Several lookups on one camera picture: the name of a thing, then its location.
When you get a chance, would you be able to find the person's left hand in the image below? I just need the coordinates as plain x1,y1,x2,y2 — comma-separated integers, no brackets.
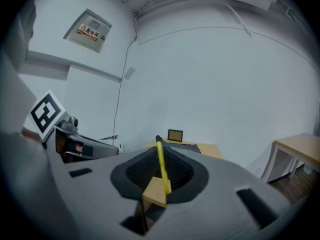
56,135,84,157

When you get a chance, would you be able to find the grey wall electrical panel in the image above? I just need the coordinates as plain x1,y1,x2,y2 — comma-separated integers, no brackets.
63,8,113,55

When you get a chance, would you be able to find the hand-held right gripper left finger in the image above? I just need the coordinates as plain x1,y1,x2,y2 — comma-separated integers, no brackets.
47,146,161,240

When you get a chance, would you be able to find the white cardboard carton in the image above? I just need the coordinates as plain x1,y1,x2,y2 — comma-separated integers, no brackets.
97,133,123,153

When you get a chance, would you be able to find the person's left forearm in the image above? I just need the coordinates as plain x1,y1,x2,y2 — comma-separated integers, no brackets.
20,127,43,144

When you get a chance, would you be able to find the wooden desk with black item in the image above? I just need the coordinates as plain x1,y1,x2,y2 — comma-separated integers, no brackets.
142,139,224,160

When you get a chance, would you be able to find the small dark-framed board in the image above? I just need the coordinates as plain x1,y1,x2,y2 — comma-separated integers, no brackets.
167,129,184,143

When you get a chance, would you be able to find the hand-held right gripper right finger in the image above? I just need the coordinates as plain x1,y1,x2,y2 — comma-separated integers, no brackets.
154,145,302,240

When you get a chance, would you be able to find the wooden box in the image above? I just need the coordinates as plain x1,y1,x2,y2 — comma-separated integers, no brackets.
134,175,173,236

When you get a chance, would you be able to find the white wall plate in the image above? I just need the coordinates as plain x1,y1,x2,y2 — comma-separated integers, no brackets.
123,66,137,81

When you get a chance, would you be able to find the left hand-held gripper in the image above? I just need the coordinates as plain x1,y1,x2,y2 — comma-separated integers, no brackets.
29,88,120,164

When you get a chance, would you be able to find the wooden table with white legs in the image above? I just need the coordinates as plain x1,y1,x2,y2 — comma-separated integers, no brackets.
259,133,320,184

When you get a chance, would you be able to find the thin black wall cable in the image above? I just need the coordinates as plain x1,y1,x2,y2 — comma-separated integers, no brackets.
112,35,138,146

